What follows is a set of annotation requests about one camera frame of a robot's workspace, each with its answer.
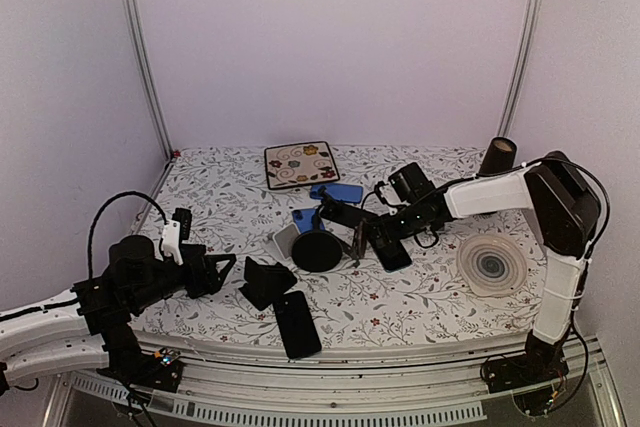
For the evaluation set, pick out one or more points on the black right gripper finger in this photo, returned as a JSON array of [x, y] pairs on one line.
[[375, 234], [390, 250]]

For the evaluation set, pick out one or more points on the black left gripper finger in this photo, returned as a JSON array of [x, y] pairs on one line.
[[216, 279], [220, 261]]

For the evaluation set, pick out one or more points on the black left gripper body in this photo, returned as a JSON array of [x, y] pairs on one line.
[[194, 283]]

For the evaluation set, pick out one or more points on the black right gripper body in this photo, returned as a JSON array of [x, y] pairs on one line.
[[411, 224]]

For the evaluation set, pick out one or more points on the round wooden base phone stand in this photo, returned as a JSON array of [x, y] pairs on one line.
[[356, 248]]

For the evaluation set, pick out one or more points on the black wedge phone stand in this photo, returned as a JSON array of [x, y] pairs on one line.
[[264, 284]]

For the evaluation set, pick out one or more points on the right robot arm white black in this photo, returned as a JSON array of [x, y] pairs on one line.
[[571, 208]]

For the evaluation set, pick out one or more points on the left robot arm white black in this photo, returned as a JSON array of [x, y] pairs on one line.
[[88, 325]]

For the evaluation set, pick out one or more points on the black phone on gooseneck stand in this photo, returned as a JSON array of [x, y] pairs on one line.
[[346, 215]]

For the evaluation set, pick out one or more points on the blue phone far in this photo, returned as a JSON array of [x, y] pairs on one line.
[[347, 193]]

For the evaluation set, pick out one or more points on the blue phone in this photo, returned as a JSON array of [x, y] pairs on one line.
[[304, 220], [347, 193]]

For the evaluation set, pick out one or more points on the black gooseneck round-base phone stand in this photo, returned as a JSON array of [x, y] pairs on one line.
[[317, 251]]

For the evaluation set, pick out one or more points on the blue phone near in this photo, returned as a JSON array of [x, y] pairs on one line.
[[304, 220]]

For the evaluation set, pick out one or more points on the black phone front edge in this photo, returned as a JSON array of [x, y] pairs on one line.
[[296, 326]]

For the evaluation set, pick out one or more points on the round swirl ceramic plate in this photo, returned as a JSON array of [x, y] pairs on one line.
[[491, 265]]

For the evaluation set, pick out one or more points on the dark brown cylinder cup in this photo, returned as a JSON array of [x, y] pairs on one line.
[[499, 157]]

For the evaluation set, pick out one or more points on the square floral ceramic plate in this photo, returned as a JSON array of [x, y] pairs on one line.
[[299, 165]]

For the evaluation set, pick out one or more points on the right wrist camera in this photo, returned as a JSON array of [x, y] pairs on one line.
[[387, 195]]

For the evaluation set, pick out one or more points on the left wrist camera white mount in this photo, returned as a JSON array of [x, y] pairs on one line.
[[175, 231]]

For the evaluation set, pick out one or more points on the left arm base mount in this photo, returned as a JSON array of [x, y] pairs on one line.
[[132, 368]]

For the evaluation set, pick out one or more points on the aluminium front rail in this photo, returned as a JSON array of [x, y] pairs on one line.
[[422, 385]]

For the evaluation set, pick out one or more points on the right aluminium frame post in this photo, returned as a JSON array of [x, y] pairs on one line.
[[531, 15]]

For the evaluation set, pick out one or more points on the aluminium frame post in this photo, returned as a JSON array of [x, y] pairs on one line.
[[134, 22], [531, 15]]

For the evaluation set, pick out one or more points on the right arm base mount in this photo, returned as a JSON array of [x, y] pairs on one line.
[[540, 372]]

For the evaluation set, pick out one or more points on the left aluminium frame post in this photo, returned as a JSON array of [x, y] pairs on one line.
[[134, 22]]

